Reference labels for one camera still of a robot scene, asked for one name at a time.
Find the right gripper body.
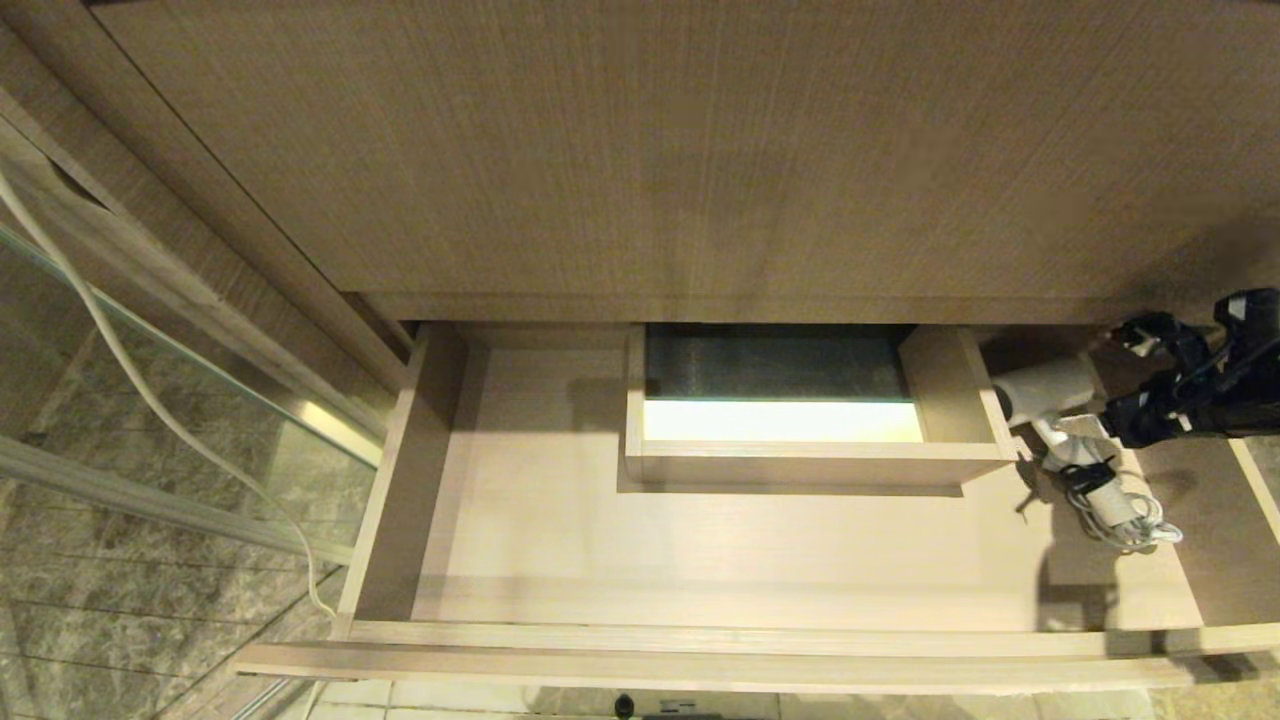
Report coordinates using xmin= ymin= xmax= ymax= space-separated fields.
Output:
xmin=1100 ymin=385 xmax=1247 ymax=449

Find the white hair dryer with cord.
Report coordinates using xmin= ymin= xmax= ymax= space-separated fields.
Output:
xmin=990 ymin=355 xmax=1186 ymax=554

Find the wooden drawer cutout box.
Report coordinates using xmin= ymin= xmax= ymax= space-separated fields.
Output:
xmin=624 ymin=324 xmax=1020 ymax=490

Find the light wooden drawer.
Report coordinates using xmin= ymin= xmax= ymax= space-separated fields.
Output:
xmin=235 ymin=321 xmax=1280 ymax=693

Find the wooden vanity cabinet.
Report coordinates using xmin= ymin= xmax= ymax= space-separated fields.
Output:
xmin=0 ymin=0 xmax=1280 ymax=411

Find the glass shower panel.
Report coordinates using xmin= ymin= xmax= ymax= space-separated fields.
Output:
xmin=0 ymin=224 xmax=389 ymax=561

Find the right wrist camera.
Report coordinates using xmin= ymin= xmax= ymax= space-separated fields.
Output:
xmin=1110 ymin=312 xmax=1214 ymax=397

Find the metal shower frame rail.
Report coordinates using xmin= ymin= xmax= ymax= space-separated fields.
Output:
xmin=0 ymin=434 xmax=353 ymax=568

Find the white cable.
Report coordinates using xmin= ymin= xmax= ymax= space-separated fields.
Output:
xmin=0 ymin=172 xmax=339 ymax=619

